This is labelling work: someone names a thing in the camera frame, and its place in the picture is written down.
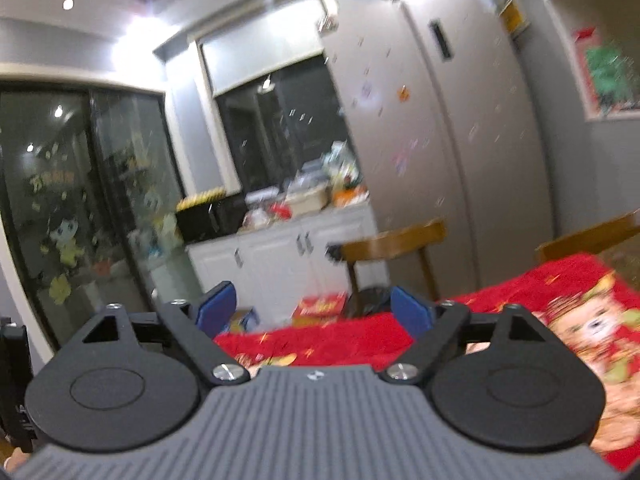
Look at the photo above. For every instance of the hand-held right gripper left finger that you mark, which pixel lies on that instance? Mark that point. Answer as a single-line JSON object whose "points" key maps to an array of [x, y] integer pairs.
{"points": [[215, 310]]}

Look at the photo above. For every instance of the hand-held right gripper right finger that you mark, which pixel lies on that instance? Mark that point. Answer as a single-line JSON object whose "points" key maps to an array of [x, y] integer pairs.
{"points": [[410, 310]]}

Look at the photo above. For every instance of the person's left hand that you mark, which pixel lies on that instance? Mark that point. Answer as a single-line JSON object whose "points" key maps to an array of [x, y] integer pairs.
{"points": [[19, 457]]}

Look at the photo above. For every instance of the wooden chair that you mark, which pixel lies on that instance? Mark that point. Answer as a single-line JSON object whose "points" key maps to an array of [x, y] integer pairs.
{"points": [[590, 240], [395, 245]]}

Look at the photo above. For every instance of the white cabinet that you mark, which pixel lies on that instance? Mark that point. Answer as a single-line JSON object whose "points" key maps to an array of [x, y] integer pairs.
{"points": [[280, 260]]}

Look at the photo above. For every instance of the red cardboard box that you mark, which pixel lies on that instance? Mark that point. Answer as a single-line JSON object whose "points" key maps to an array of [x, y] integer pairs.
{"points": [[320, 307]]}

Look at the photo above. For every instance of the black microwave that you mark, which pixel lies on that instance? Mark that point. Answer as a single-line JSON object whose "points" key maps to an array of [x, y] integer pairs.
{"points": [[210, 220]]}

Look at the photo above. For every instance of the yellow cloth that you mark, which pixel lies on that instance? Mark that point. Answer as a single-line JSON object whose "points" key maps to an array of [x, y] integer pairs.
{"points": [[200, 197]]}

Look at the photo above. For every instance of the glass sliding door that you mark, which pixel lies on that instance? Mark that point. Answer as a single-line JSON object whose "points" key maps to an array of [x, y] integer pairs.
{"points": [[75, 210]]}

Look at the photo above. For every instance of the red printed blanket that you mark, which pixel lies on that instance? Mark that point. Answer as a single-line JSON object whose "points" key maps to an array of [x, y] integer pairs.
{"points": [[550, 285]]}

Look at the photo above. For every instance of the beige plastic bin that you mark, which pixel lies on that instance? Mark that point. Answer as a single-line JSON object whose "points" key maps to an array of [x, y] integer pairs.
{"points": [[307, 201]]}

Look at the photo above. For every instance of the silver refrigerator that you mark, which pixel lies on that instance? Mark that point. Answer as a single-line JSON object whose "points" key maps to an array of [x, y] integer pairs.
{"points": [[450, 160]]}

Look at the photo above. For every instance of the dark window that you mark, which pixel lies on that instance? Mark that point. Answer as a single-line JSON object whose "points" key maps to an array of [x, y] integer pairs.
{"points": [[280, 125]]}

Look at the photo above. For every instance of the orange fridge sticker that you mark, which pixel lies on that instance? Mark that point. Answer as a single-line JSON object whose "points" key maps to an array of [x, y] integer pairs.
{"points": [[403, 93]]}

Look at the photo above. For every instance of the yellow fridge side sign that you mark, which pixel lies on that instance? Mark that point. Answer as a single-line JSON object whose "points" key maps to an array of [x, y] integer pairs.
{"points": [[514, 15]]}

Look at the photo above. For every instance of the ceiling spotlight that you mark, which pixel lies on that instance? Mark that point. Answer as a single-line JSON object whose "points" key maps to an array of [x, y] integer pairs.
{"points": [[67, 4]]}

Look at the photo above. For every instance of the wall poster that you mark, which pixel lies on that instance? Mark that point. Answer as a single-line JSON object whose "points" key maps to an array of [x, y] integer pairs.
{"points": [[607, 75]]}

